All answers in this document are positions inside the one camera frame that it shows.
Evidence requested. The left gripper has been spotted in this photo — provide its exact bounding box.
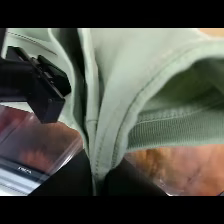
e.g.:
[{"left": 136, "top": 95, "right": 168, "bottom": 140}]
[{"left": 0, "top": 45, "right": 73, "bottom": 125}]

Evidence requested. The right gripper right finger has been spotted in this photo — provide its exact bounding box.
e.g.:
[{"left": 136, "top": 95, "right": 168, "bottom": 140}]
[{"left": 102, "top": 156, "right": 168, "bottom": 197}]

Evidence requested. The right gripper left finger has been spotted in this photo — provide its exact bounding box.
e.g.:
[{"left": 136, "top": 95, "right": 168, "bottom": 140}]
[{"left": 29, "top": 148, "right": 95, "bottom": 197}]

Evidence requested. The green shirt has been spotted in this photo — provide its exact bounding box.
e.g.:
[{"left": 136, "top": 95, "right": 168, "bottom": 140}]
[{"left": 0, "top": 28, "right": 224, "bottom": 197}]

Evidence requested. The silver frame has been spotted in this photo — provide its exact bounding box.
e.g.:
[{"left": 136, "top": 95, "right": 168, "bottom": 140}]
[{"left": 0, "top": 167, "right": 43, "bottom": 197}]

